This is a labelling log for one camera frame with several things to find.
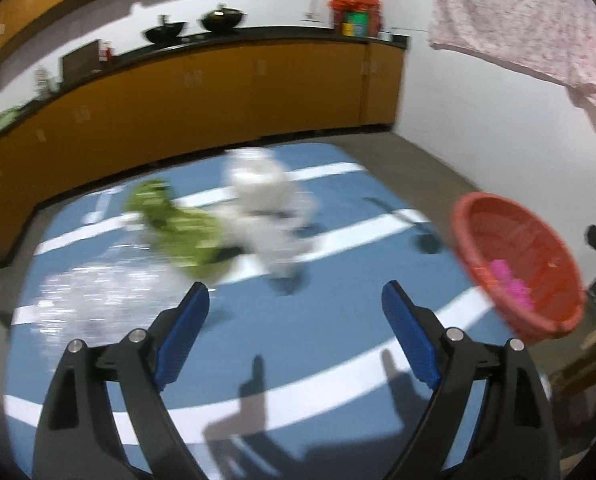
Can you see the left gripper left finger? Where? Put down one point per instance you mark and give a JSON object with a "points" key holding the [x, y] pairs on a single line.
{"points": [[77, 436]]}

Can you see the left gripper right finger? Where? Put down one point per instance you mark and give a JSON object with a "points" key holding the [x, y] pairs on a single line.
{"points": [[488, 416]]}

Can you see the magenta plastic bag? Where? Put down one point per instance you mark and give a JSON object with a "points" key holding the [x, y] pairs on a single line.
{"points": [[515, 287]]}

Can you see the clear plastic bag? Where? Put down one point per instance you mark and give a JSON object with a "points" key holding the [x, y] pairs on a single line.
{"points": [[101, 300]]}

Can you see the lower wooden kitchen cabinets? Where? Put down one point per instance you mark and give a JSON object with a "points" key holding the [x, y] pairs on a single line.
{"points": [[164, 104]]}

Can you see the wooden furniture piece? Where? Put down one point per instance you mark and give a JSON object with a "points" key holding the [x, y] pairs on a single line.
{"points": [[574, 392]]}

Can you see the red plastic basket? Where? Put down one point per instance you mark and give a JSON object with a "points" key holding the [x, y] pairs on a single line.
{"points": [[488, 226]]}

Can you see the blue white striped mat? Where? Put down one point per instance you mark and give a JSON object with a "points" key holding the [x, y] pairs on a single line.
{"points": [[297, 380]]}

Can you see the olive green plastic bag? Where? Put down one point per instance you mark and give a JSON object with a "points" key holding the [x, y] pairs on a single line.
{"points": [[192, 239]]}

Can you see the pink floral hanging cloth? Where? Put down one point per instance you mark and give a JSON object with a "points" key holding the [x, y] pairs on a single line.
{"points": [[551, 38]]}

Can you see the white plastic bag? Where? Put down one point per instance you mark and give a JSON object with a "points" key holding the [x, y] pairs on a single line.
{"points": [[265, 211]]}

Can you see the green bowl on counter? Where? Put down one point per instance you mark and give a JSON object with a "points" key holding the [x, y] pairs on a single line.
{"points": [[8, 117]]}

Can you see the orange covered jar rack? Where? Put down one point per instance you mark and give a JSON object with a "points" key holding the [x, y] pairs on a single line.
{"points": [[356, 18]]}

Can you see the dark cutting board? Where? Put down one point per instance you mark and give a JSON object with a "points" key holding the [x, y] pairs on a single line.
{"points": [[81, 62]]}

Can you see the small red bottle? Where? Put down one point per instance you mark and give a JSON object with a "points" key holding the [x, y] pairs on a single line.
{"points": [[106, 53]]}

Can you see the black wok left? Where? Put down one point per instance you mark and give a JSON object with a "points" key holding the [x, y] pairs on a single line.
{"points": [[166, 32]]}

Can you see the black wok with lid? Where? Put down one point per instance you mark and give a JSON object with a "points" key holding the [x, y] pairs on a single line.
{"points": [[222, 20]]}

